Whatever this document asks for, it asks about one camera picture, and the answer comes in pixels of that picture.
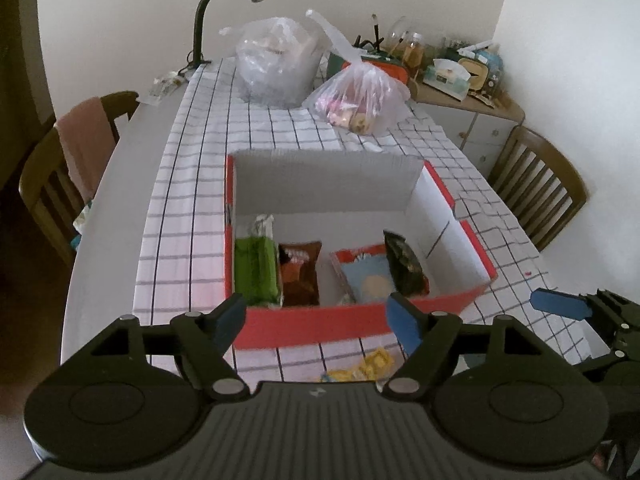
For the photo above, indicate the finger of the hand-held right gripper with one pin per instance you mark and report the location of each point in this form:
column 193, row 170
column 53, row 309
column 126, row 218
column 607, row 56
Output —
column 607, row 361
column 560, row 303

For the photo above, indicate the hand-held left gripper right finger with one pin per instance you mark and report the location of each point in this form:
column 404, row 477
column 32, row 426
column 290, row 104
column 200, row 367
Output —
column 405, row 322

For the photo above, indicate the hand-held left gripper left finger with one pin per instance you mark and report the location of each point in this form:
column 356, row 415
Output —
column 230, row 314

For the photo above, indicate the green white snack packet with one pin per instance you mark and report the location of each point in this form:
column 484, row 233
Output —
column 256, row 272

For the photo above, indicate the blue cookie packet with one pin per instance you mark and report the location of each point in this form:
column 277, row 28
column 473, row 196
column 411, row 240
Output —
column 370, row 282

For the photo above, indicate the dark green snack packet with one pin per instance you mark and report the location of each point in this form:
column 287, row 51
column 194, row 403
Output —
column 406, row 266

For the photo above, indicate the yellow snack packet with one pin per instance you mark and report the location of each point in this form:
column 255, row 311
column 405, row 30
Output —
column 367, row 366

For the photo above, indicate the brown snack packet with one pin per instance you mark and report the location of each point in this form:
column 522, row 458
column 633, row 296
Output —
column 300, row 277

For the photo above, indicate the red cardboard box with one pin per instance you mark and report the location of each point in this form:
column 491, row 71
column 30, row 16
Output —
column 320, row 322

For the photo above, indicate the pink plastic bag of snacks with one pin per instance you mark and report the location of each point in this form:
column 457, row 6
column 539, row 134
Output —
column 360, row 100

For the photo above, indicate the checkered tablecloth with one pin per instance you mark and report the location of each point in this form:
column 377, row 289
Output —
column 190, row 220

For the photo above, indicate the patterned cloth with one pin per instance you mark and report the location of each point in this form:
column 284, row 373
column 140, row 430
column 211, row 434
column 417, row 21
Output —
column 82, row 222

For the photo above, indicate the white wooden cabinet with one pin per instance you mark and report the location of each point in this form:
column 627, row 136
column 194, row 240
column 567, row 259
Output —
column 475, row 125

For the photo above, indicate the wooden chair with cloth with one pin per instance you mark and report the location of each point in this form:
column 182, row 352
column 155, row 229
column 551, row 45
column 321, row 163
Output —
column 45, row 195

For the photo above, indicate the pink cloth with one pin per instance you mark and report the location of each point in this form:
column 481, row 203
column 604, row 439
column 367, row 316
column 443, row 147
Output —
column 87, row 145

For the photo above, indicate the clear plastic wrapper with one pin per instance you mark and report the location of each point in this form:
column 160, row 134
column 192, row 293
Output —
column 167, row 87

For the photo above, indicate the yellow retro box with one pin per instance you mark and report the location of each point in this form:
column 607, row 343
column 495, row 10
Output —
column 477, row 75

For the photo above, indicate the blue pack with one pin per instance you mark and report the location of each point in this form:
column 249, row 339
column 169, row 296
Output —
column 492, row 67

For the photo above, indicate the green white tissue box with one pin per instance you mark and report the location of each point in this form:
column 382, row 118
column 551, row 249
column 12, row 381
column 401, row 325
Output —
column 445, row 80

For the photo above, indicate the large clear plastic bag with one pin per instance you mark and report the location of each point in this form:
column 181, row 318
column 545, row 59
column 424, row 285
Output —
column 277, row 67

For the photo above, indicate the red green box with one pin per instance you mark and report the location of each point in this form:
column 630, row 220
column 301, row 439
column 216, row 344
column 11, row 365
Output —
column 390, row 69

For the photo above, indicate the amber bottle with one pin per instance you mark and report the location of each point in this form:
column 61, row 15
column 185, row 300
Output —
column 414, row 55

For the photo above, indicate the black stand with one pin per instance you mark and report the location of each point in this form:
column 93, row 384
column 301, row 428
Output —
column 371, row 40

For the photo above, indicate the glass dome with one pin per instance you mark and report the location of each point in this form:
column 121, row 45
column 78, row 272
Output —
column 397, row 32

